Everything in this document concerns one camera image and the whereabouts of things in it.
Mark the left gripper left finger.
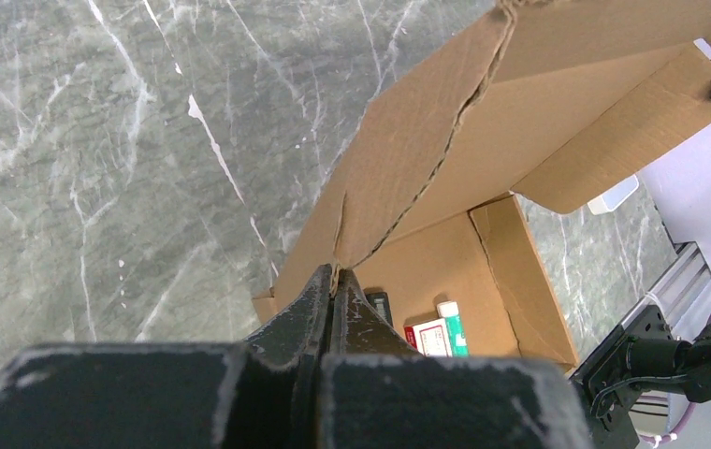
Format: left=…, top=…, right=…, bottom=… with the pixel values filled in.
left=0, top=265, right=333, bottom=448

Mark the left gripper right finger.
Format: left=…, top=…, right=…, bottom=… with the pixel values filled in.
left=321, top=269, right=591, bottom=448

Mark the white rectangular tray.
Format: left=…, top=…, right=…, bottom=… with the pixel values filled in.
left=587, top=175, right=640, bottom=215

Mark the brown cardboard box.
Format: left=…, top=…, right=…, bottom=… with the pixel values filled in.
left=254, top=1, right=711, bottom=370

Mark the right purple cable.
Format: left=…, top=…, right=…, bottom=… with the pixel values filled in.
left=640, top=279, right=711, bottom=447

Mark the blue capped marker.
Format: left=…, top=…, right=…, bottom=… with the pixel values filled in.
left=366, top=291, right=393, bottom=326

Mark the green white glue stick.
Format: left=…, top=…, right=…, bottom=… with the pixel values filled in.
left=436, top=301, right=470, bottom=357

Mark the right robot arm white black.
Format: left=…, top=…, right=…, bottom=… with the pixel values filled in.
left=571, top=64, right=711, bottom=448

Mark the aluminium frame rail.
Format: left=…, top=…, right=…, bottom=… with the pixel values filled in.
left=619, top=242, right=711, bottom=340

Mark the red staples box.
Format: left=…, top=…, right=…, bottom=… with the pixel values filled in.
left=403, top=318, right=453, bottom=356

